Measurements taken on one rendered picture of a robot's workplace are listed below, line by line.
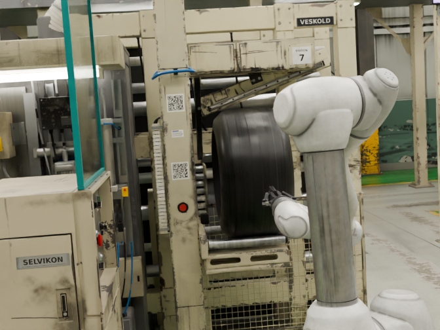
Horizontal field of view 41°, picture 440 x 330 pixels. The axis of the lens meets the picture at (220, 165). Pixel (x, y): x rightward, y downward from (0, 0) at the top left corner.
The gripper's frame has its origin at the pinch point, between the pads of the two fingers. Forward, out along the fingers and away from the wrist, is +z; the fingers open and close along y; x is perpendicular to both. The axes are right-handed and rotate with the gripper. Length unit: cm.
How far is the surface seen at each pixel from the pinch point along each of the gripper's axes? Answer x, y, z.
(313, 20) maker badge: -63, -42, 98
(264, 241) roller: 27.6, 0.7, 19.9
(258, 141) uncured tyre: -16.7, 2.0, 17.7
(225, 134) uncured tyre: -19.3, 14.9, 22.8
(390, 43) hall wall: -10, -416, 949
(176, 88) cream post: -38, 33, 37
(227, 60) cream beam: -47, 8, 64
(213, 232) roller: 31, 20, 48
